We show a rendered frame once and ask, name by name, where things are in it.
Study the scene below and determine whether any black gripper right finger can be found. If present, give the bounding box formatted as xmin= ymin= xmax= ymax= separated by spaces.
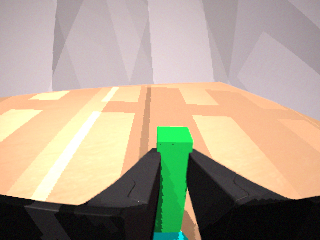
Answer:
xmin=185 ymin=149 xmax=320 ymax=240

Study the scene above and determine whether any green rectangular post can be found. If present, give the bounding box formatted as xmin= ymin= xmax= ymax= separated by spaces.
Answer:
xmin=153 ymin=127 xmax=193 ymax=232

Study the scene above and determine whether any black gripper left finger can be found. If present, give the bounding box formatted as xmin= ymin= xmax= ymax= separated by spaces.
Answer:
xmin=0 ymin=148 xmax=161 ymax=240

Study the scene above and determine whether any cyan circle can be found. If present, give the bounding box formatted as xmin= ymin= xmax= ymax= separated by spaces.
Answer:
xmin=153 ymin=231 xmax=189 ymax=240

